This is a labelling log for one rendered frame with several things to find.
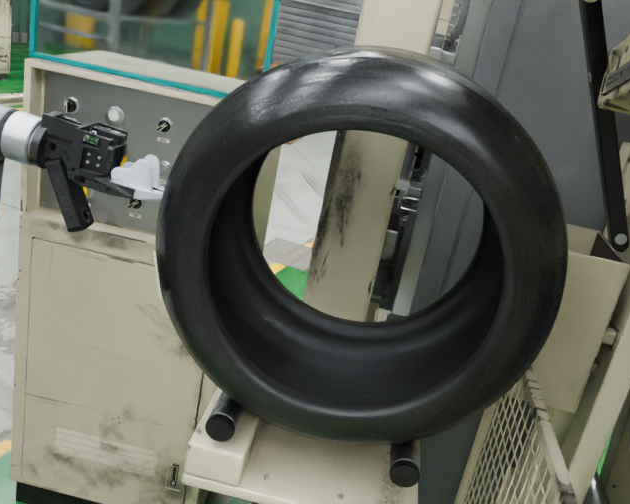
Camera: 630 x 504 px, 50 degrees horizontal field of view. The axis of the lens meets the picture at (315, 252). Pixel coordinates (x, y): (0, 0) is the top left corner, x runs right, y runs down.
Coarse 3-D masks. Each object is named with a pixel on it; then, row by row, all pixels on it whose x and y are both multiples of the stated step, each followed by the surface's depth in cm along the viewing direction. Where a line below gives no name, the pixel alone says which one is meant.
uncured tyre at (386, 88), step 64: (320, 64) 84; (384, 64) 83; (256, 128) 84; (320, 128) 83; (384, 128) 82; (448, 128) 81; (512, 128) 83; (192, 192) 88; (512, 192) 82; (192, 256) 91; (256, 256) 120; (512, 256) 85; (192, 320) 94; (256, 320) 121; (320, 320) 122; (448, 320) 118; (512, 320) 88; (256, 384) 96; (320, 384) 115; (384, 384) 116; (448, 384) 92; (512, 384) 94
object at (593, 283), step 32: (576, 256) 114; (608, 256) 123; (576, 288) 116; (608, 288) 116; (576, 320) 118; (608, 320) 117; (544, 352) 121; (576, 352) 120; (544, 384) 123; (576, 384) 122
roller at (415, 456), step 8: (416, 440) 104; (392, 448) 102; (400, 448) 101; (408, 448) 101; (416, 448) 102; (392, 456) 100; (400, 456) 99; (408, 456) 99; (416, 456) 100; (392, 464) 99; (400, 464) 98; (408, 464) 98; (416, 464) 98; (392, 472) 98; (400, 472) 98; (408, 472) 98; (416, 472) 98; (392, 480) 99; (400, 480) 98; (408, 480) 98; (416, 480) 98
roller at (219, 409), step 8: (224, 400) 103; (232, 400) 104; (216, 408) 102; (224, 408) 101; (232, 408) 102; (240, 408) 104; (216, 416) 99; (224, 416) 100; (232, 416) 101; (240, 416) 103; (208, 424) 100; (216, 424) 100; (224, 424) 99; (232, 424) 100; (208, 432) 100; (216, 432) 100; (224, 432) 100; (232, 432) 100; (216, 440) 101; (224, 440) 100
